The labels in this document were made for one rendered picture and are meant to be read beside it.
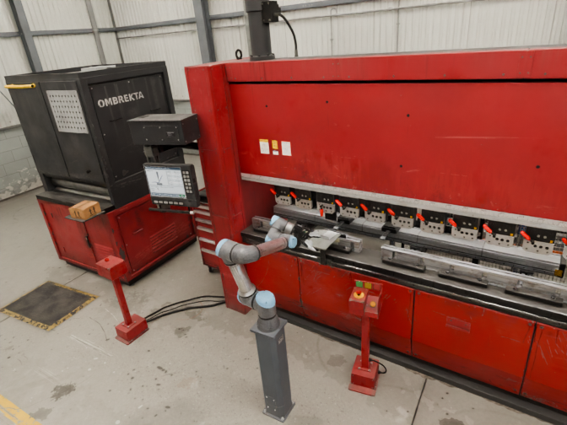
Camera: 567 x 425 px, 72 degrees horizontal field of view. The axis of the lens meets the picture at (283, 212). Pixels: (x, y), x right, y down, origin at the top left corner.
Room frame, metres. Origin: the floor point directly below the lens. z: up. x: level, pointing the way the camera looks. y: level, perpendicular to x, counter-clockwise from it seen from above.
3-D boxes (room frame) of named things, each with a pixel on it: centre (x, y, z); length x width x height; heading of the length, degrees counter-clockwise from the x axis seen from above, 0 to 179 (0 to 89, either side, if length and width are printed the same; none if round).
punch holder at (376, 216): (2.57, -0.67, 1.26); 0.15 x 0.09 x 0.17; 54
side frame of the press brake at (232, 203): (3.50, 0.31, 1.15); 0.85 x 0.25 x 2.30; 144
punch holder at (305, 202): (2.92, -0.19, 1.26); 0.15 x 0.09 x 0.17; 54
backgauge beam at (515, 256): (2.80, -0.88, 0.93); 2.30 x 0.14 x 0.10; 54
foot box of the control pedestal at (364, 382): (2.18, -0.50, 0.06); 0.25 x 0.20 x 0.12; 155
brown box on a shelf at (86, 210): (3.63, 1.98, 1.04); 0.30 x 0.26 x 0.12; 58
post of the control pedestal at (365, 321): (2.21, -0.52, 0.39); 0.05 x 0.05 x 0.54; 65
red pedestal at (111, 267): (2.97, 1.54, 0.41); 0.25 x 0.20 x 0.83; 144
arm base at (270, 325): (2.01, 0.16, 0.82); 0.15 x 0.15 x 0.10
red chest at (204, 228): (3.95, 0.64, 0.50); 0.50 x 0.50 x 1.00; 54
